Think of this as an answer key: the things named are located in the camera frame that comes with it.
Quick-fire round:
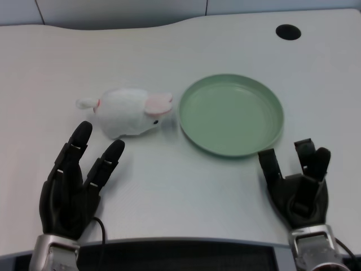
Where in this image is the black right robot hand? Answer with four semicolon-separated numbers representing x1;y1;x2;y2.
257;138;332;230

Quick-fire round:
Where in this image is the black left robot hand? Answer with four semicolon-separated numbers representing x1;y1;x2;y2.
38;120;126;241

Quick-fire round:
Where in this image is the white plush rabbit doll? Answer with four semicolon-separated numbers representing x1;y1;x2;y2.
76;88;173;140

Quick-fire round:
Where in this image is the green round plate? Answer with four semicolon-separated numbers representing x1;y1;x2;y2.
178;73;285;158

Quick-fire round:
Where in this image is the black robot torso panel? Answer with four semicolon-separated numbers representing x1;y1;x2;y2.
0;240;294;271

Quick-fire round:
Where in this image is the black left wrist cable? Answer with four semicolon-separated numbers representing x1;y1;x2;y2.
92;216;108;245

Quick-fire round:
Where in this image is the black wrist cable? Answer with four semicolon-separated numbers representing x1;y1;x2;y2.
92;216;108;245
333;237;358;267

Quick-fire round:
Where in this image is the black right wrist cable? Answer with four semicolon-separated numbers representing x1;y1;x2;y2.
333;237;358;267

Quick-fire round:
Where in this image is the black table cable grommet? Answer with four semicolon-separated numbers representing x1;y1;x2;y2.
275;24;302;41

